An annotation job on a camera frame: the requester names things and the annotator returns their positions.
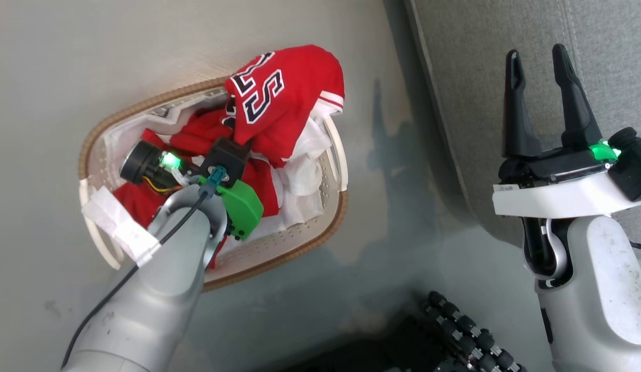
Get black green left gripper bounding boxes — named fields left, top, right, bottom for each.
left=198, top=136, right=265, bottom=241

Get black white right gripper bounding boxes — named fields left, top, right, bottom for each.
left=492, top=43, right=641, bottom=218

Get red white basketball shorts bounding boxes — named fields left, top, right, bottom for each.
left=114, top=106, right=334, bottom=269

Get red numbered basketball jersey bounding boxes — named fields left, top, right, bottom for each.
left=224, top=45, right=346, bottom=168

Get white basket with wicker rim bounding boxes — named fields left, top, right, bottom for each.
left=77, top=76, right=349, bottom=292

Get grey fabric sofa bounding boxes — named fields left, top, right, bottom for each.
left=403, top=0, right=641, bottom=249

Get white tape strip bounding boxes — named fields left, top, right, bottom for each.
left=82, top=186, right=162, bottom=268

